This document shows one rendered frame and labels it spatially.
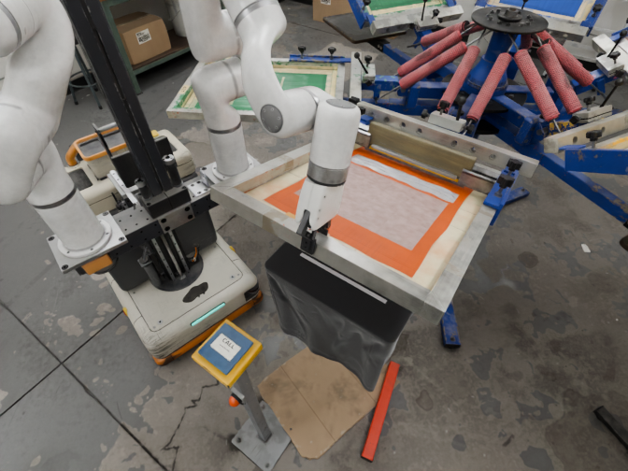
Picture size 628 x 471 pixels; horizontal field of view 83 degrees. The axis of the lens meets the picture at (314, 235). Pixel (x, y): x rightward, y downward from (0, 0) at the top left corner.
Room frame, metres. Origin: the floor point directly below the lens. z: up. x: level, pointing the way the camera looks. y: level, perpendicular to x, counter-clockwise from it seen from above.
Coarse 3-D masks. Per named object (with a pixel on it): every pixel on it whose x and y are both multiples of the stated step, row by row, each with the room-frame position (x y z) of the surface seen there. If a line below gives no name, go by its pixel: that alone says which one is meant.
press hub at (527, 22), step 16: (480, 16) 1.66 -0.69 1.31; (496, 16) 1.66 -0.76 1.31; (512, 16) 1.62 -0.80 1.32; (528, 16) 1.64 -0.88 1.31; (512, 32) 1.49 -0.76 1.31; (528, 32) 1.49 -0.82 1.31; (496, 48) 1.60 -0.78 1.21; (480, 64) 1.63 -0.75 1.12; (448, 80) 1.72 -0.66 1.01; (464, 80) 1.64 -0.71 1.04; (480, 80) 1.58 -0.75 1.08; (512, 80) 1.72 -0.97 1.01; (464, 96) 1.56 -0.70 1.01; (512, 96) 1.55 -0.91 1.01; (496, 112) 1.44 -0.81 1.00; (480, 128) 1.46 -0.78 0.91; (496, 128) 1.46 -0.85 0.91
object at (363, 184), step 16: (384, 160) 0.99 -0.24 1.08; (352, 176) 0.85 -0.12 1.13; (368, 176) 0.86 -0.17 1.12; (384, 176) 0.87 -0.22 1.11; (288, 192) 0.71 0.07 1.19; (352, 192) 0.75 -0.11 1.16; (368, 192) 0.76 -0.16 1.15; (288, 208) 0.63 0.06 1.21; (352, 208) 0.66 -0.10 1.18; (336, 224) 0.58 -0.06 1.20
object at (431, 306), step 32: (288, 160) 0.83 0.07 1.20; (224, 192) 0.62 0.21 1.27; (256, 224) 0.55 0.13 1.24; (288, 224) 0.52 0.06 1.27; (480, 224) 0.61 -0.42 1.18; (320, 256) 0.45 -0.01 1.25; (352, 256) 0.44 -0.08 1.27; (384, 288) 0.37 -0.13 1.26; (416, 288) 0.36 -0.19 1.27; (448, 288) 0.37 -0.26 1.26
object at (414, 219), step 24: (384, 192) 0.77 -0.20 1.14; (408, 192) 0.79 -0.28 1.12; (456, 192) 0.83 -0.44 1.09; (360, 216) 0.63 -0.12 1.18; (384, 216) 0.64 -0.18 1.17; (408, 216) 0.66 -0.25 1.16; (432, 216) 0.67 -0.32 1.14; (360, 240) 0.53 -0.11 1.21; (384, 240) 0.54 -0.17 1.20; (408, 240) 0.55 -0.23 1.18; (432, 240) 0.56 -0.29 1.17; (408, 264) 0.46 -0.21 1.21
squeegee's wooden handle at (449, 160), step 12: (372, 132) 1.05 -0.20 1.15; (384, 132) 1.03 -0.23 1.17; (396, 132) 1.01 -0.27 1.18; (384, 144) 1.01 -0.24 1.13; (396, 144) 0.99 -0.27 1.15; (408, 144) 0.98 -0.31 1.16; (420, 144) 0.96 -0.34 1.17; (432, 144) 0.94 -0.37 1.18; (408, 156) 0.96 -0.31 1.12; (420, 156) 0.94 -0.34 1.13; (432, 156) 0.93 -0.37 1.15; (444, 156) 0.91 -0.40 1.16; (456, 156) 0.89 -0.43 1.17; (468, 156) 0.88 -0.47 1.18; (444, 168) 0.89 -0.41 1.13; (456, 168) 0.88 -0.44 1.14; (468, 168) 0.86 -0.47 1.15
